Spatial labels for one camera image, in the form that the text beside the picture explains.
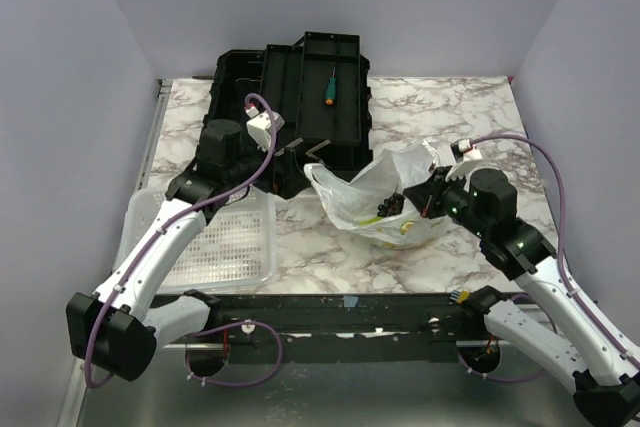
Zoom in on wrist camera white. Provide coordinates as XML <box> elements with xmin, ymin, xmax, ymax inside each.
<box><xmin>244</xmin><ymin>103</ymin><xmax>272</xmax><ymax>151</ymax></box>
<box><xmin>445</xmin><ymin>139</ymin><xmax>483</xmax><ymax>181</ymax></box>

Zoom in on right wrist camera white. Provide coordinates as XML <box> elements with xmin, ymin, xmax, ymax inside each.
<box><xmin>445</xmin><ymin>139</ymin><xmax>483</xmax><ymax>181</ymax></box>

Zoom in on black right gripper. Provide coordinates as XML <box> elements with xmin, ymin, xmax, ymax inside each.
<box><xmin>403</xmin><ymin>164</ymin><xmax>490</xmax><ymax>238</ymax></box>

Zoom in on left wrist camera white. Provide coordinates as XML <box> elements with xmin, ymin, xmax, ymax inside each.
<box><xmin>244</xmin><ymin>103</ymin><xmax>272</xmax><ymax>151</ymax></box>

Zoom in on white plastic bag lemon print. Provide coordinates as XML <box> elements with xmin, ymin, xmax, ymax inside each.
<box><xmin>304</xmin><ymin>140</ymin><xmax>447</xmax><ymax>249</ymax></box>

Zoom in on black fake grape bunch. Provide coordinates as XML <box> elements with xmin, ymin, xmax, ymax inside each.
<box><xmin>377</xmin><ymin>192</ymin><xmax>405</xmax><ymax>218</ymax></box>

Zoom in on green handled screwdriver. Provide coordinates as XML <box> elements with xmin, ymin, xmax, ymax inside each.
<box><xmin>324</xmin><ymin>64</ymin><xmax>337</xmax><ymax>106</ymax></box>

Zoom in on white perforated plastic basket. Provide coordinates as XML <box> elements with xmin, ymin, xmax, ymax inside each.
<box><xmin>115</xmin><ymin>189</ymin><xmax>279</xmax><ymax>293</ymax></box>

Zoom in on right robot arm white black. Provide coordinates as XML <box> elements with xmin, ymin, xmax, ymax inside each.
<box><xmin>403</xmin><ymin>167</ymin><xmax>639</xmax><ymax>426</ymax></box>

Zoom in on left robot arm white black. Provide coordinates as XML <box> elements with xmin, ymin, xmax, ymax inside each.
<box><xmin>66</xmin><ymin>113</ymin><xmax>280</xmax><ymax>389</ymax></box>

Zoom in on black plastic toolbox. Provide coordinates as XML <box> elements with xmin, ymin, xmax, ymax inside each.
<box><xmin>196</xmin><ymin>32</ymin><xmax>373</xmax><ymax>180</ymax></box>

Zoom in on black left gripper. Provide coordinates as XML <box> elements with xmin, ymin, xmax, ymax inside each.
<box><xmin>226</xmin><ymin>133</ymin><xmax>311</xmax><ymax>199</ymax></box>

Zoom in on yellow green fake mango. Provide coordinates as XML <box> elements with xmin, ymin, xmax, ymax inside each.
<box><xmin>399</xmin><ymin>220</ymin><xmax>416</xmax><ymax>236</ymax></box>

